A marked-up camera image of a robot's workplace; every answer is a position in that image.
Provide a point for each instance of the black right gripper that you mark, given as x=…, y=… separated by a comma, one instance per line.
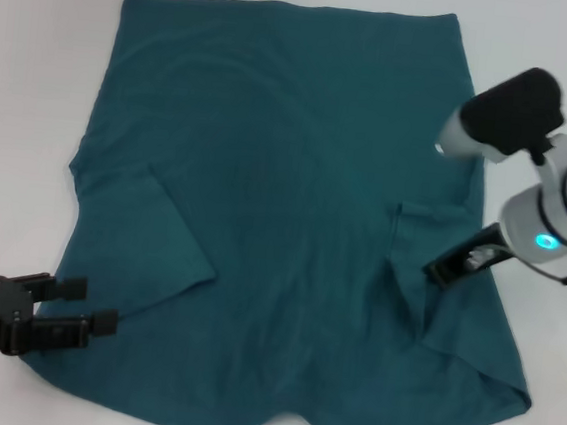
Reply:
x=451, y=266

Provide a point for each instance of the teal blue t-shirt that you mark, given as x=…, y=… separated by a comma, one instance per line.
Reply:
x=265, y=195

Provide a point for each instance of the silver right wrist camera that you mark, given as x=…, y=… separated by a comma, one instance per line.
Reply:
x=514, y=114

